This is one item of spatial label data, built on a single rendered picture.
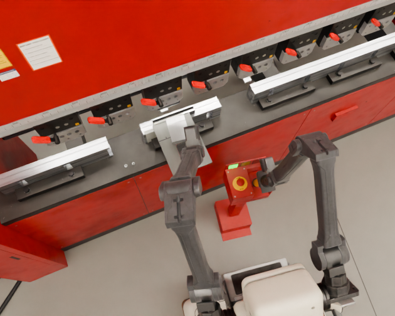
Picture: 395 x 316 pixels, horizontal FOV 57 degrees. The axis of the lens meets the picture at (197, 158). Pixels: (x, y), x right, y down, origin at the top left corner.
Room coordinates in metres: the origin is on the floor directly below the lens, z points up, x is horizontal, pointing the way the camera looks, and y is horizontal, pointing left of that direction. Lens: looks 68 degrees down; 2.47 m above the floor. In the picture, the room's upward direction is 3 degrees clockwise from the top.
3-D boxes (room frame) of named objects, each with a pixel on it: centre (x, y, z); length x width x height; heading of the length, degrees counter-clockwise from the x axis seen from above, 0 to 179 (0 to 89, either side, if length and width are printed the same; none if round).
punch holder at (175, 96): (0.78, 0.16, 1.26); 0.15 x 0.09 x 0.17; 116
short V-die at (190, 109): (0.80, 0.12, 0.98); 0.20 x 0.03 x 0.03; 116
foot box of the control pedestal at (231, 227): (0.56, -0.26, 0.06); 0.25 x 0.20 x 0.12; 16
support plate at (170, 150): (0.66, 0.07, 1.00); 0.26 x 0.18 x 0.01; 26
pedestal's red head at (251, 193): (0.59, -0.26, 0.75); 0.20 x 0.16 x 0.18; 106
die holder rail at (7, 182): (0.55, 0.63, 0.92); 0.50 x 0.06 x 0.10; 116
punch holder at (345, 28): (1.13, -0.56, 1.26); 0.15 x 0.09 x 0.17; 116
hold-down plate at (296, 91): (1.01, -0.43, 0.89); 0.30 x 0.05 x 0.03; 116
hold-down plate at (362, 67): (1.19, -0.79, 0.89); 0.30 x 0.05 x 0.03; 116
